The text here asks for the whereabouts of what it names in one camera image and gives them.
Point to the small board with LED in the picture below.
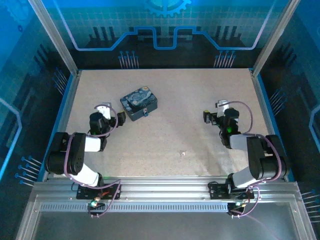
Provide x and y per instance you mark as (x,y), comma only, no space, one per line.
(237,204)
(94,203)

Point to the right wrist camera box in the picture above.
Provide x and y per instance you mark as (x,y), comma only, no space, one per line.
(222,107)

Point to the slotted aluminium strip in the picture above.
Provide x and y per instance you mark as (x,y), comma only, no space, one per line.
(160,206)

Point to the starry night tin box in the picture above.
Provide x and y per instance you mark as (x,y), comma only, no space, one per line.
(138,100)

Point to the aluminium front rail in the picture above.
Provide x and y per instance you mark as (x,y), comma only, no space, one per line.
(162,186)

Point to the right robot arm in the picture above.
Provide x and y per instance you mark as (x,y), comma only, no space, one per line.
(265,160)

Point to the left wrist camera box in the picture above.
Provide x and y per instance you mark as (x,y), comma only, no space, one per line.
(105,111)

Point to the small metal key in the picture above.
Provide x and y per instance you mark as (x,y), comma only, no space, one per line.
(183,153)

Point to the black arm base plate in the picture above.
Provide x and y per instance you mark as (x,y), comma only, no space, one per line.
(83,195)
(217,192)

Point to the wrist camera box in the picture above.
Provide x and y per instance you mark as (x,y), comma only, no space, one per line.
(105,111)
(222,107)

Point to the aluminium side rail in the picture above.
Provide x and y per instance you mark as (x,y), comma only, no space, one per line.
(262,100)
(69,100)

